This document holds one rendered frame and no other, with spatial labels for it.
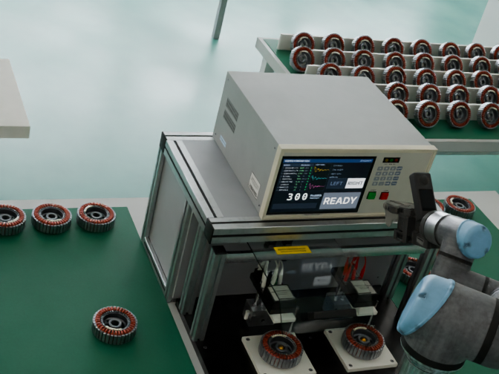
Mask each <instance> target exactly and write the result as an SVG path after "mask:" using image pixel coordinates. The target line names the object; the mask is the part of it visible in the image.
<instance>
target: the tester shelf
mask: <svg viewBox="0 0 499 374"><path fill-rule="evenodd" d="M212 135H213V132H174V131H162V134H161V138H160V144H159V146H160V148H161V150H162V152H163V154H164V156H165V158H166V159H167V161H168V163H169V165H170V167H171V169H172V171H173V173H174V175H175V177H176V179H177V181H178V183H179V185H180V187H181V189H182V191H183V193H184V195H185V197H186V199H187V201H188V203H189V205H190V207H191V209H192V211H193V212H194V214H195V216H196V218H197V220H198V222H199V224H200V227H201V228H202V230H203V233H204V235H205V237H206V239H207V241H208V243H209V244H213V243H247V242H264V241H283V240H317V239H335V238H352V237H387V236H394V230H395V229H396V230H397V223H398V220H393V223H392V224H391V227H387V226H386V223H385V216H384V217H338V218H314V219H291V220H261V218H260V217H259V213H258V211H257V210H256V208H255V207H254V205H253V203H252V201H251V199H250V198H249V196H248V195H247V193H246V192H245V190H244V188H243V186H242V185H241V183H240V181H239V180H238V178H237V177H236V175H235V173H234V171H233V170H232V168H231V166H230V165H229V163H228V162H227V160H226V158H225V156H224V155H223V153H222V151H221V150H220V148H219V147H218V144H217V143H216V141H215V140H214V138H213V136H212Z"/></svg>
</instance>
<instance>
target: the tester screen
mask: <svg viewBox="0 0 499 374"><path fill-rule="evenodd" d="M372 162H373V159H284V162H283V164H282V167H281V172H280V174H279V178H278V182H277V185H276V187H275V192H274V195H273V200H272V202H271V206H270V210H269V212H289V211H342V210H356V209H319V207H320V205H321V202H322V198H323V195H324V193H331V192H361V193H362V190H363V188H364V185H365V182H364V185H363V187H362V188H326V187H327V183H328V180H329V178H365V181H366V179H367V176H368V173H369V171H370V168H371V164H372ZM287 193H309V197H308V199H307V200H306V201H285V200H286V197H287ZM279 203H317V205H316V207H315V208H312V209H272V207H273V204H279Z"/></svg>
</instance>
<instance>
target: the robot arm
mask: <svg viewBox="0 0 499 374"><path fill-rule="evenodd" d="M409 180H410V184H411V192H412V197H413V201H414V203H406V202H401V201H395V200H387V201H386V202H384V203H383V208H384V209H385V223H386V226H387V227H391V224H392V223H393V220H398V223H397V230H396V229H395V230H394V239H395V240H398V241H400V242H403V243H413V244H415V245H417V246H420V247H423V248H425V249H439V252H438V254H437V257H436V260H435V262H434V265H433V267H432V269H431V273H430V275H426V276H425V277H424V278H423V279H422V280H421V281H420V282H419V283H418V285H417V287H416V288H415V290H414V291H413V293H412V295H411V297H410V298H409V300H408V303H407V304H406V306H405V308H404V310H403V311H402V314H401V316H400V318H399V321H398V324H397V331H398V332H400V334H401V335H402V336H401V339H400V342H401V345H402V348H403V349H404V351H405V352H404V354H403V356H402V359H401V361H400V363H399V366H398V368H397V371H396V373H395V374H449V373H451V372H455V371H458V370H459V369H461V368H462V367H463V365H464V363H465V361H466V360H469V361H472V362H474V363H476V364H480V365H482V366H485V367H488V368H492V369H496V370H499V281H497V280H494V279H491V278H488V277H486V276H484V275H481V274H478V273H476V272H473V271H471V270H470V269H471V267H472V263H473V261H474V259H478V258H482V257H483V256H485V254H486V253H487V252H488V251H489V250H490V247H491V245H492V236H491V233H490V231H489V230H488V229H487V228H486V227H485V226H484V225H482V224H480V223H477V222H475V221H473V220H467V219H465V218H462V217H458V216H455V215H453V214H448V213H445V212H443V211H438V210H437V207H436V202H435V197H434V189H433V185H432V181H431V174H430V173H425V172H414V173H412V174H411V175H410V176H409ZM398 238H399V239H398ZM400 239H402V240H400Z"/></svg>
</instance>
